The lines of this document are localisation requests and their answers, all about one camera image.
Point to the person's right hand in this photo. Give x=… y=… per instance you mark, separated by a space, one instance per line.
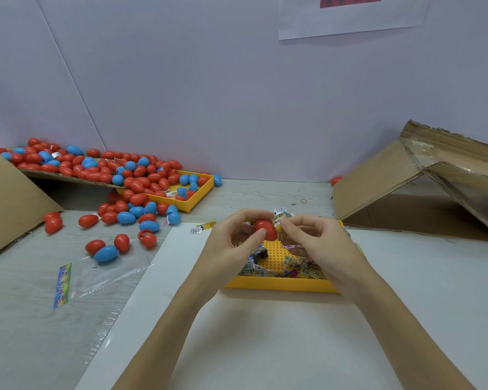
x=325 y=252

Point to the person's left hand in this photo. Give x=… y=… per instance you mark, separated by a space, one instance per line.
x=224 y=257

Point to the single red plastic egg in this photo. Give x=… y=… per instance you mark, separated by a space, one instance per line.
x=265 y=230

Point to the pile of plastic eggs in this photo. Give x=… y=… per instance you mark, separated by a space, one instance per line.
x=106 y=170

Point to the person's right forearm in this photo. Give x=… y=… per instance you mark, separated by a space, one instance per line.
x=403 y=337

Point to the yellow plastic tray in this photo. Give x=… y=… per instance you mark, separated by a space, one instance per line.
x=264 y=284

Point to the yellow tray under eggs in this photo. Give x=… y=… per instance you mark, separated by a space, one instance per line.
x=197 y=195

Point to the torn flattened cardboard box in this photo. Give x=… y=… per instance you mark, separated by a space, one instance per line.
x=370 y=178

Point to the clear bag with coloured label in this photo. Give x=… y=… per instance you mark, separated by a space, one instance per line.
x=102 y=280

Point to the brown cardboard sheet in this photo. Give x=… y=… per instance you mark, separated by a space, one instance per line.
x=61 y=178

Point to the tall brown cardboard box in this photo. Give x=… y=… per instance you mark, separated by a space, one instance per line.
x=8 y=207

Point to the white paper sign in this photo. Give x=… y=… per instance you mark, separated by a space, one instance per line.
x=354 y=20

